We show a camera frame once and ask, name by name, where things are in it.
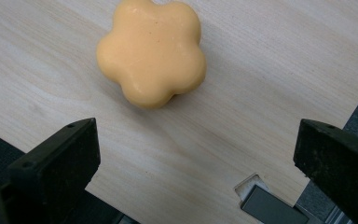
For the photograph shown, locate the grey table cable cover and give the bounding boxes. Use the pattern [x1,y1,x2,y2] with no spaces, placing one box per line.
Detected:
[240,184,310,224]

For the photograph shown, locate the yellow flower-shaped soap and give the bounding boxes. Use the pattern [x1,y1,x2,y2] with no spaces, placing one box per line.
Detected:
[95,0,208,110]

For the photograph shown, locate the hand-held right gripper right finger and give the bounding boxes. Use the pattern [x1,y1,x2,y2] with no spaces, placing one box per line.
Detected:
[293,118,358,224]

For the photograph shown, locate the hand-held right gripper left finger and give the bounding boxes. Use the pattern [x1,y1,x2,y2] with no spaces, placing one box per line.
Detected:
[7,117,102,224]

